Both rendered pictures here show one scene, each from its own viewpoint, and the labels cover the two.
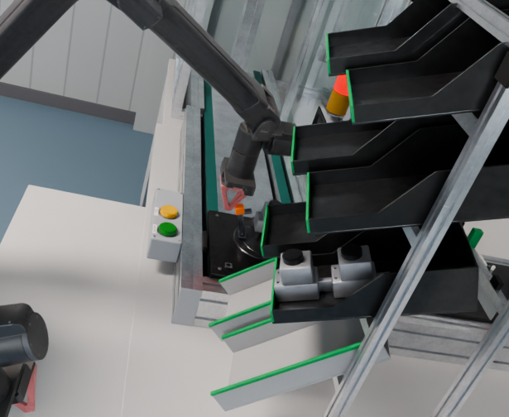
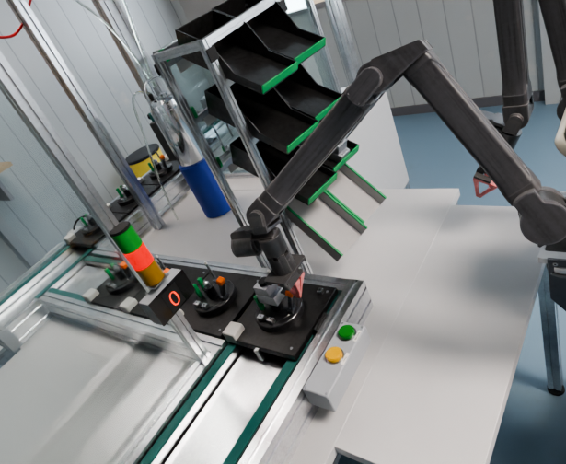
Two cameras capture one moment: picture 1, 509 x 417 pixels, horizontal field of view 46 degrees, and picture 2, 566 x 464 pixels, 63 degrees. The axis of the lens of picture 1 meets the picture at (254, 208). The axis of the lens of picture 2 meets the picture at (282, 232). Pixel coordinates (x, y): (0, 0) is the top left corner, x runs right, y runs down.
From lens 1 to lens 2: 177 cm
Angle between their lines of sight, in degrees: 95
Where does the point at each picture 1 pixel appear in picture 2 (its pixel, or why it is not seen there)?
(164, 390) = (398, 263)
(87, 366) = (441, 277)
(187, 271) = (352, 293)
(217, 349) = not seen: hidden behind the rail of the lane
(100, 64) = not seen: outside the picture
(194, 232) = (323, 333)
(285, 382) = (354, 177)
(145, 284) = (378, 339)
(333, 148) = (283, 132)
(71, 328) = (447, 302)
